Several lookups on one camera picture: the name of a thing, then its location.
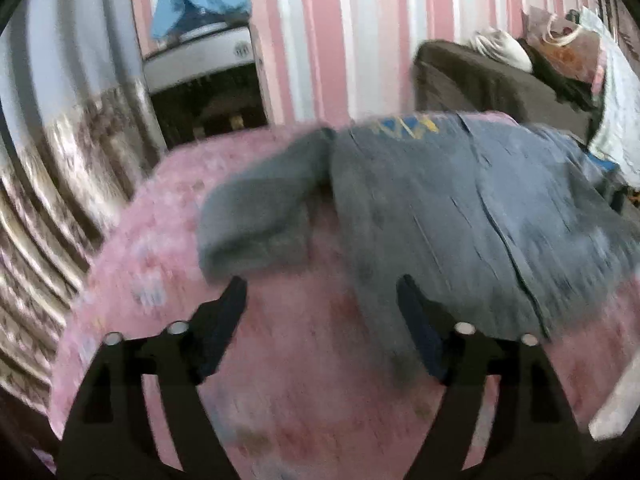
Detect grey denim jacket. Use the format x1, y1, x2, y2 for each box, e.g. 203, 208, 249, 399
198, 113, 639, 382

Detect pink floral bed sheet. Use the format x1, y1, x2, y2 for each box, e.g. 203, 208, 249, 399
49, 113, 639, 479

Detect floral curtain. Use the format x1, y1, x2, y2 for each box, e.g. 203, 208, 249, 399
1, 80, 166, 413

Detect white hanging cloth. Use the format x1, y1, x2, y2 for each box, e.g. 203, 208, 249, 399
580, 8, 640, 190

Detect black garment on sofa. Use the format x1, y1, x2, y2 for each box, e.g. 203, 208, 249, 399
518, 38, 601, 112

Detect grey water dispenser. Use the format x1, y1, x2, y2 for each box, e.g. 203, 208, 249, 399
143, 22, 269, 148

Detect brown sofa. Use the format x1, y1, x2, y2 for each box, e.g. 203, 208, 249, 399
413, 40, 598, 144

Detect pink orange bag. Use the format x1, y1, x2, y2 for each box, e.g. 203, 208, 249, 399
525, 6, 606, 87

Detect white garment on sofa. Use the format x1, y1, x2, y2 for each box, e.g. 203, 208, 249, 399
469, 27, 533, 74

